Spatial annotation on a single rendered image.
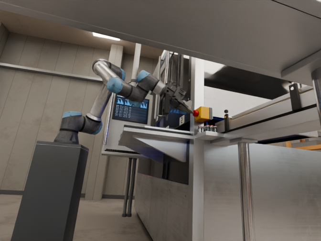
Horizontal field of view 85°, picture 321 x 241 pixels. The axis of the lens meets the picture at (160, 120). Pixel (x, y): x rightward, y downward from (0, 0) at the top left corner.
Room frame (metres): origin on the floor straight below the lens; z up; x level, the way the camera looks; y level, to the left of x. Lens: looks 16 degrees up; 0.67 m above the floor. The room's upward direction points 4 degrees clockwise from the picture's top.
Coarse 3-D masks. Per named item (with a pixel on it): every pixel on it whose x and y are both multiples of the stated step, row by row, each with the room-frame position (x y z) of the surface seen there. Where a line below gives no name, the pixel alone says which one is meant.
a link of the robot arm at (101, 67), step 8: (96, 64) 0.94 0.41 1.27; (104, 64) 0.95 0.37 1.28; (96, 72) 0.96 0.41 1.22; (104, 72) 0.87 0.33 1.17; (112, 72) 0.86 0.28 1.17; (104, 80) 0.88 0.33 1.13; (112, 80) 0.76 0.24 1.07; (120, 80) 0.77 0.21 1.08; (112, 88) 0.77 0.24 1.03; (120, 88) 0.78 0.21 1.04; (128, 88) 0.81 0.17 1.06; (128, 96) 0.84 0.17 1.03
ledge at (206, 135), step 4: (204, 132) 0.87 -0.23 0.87; (208, 132) 0.87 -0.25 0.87; (212, 132) 0.87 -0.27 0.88; (216, 132) 0.88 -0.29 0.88; (196, 136) 0.96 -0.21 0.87; (200, 136) 0.92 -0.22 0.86; (204, 136) 0.91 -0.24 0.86; (208, 136) 0.90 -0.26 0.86; (212, 136) 0.89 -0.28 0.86; (216, 136) 0.89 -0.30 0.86; (220, 136) 0.88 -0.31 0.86; (224, 136) 0.89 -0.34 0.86
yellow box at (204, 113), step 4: (200, 108) 0.91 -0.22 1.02; (204, 108) 0.91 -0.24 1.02; (208, 108) 0.91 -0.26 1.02; (200, 112) 0.91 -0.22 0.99; (204, 112) 0.91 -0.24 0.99; (208, 112) 0.91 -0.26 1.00; (200, 116) 0.91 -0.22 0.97; (204, 116) 0.91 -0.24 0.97; (208, 116) 0.91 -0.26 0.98; (196, 120) 0.96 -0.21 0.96; (200, 120) 0.95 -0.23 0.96; (204, 120) 0.95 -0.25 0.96; (208, 120) 0.94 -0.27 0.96
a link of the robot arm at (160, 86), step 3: (159, 81) 0.84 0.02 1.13; (159, 84) 0.84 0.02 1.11; (162, 84) 0.84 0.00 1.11; (165, 84) 0.86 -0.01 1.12; (156, 87) 0.84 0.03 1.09; (159, 87) 0.84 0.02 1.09; (162, 87) 0.84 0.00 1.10; (153, 90) 0.86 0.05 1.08; (156, 90) 0.85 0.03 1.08; (159, 90) 0.85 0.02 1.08; (162, 90) 0.86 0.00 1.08; (156, 93) 0.87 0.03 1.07; (159, 93) 0.86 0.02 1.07
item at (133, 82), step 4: (136, 44) 1.96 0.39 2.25; (140, 44) 1.97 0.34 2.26; (136, 48) 1.96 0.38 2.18; (140, 48) 1.99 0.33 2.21; (136, 52) 1.95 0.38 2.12; (136, 56) 1.95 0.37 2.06; (136, 60) 1.95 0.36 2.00; (136, 64) 1.95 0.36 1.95; (136, 68) 1.96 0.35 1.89; (132, 72) 1.97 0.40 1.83; (136, 72) 1.96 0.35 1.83; (132, 76) 1.96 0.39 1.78; (136, 76) 1.96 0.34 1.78; (132, 80) 1.94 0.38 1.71; (132, 84) 1.95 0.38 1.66; (136, 84) 1.98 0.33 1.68
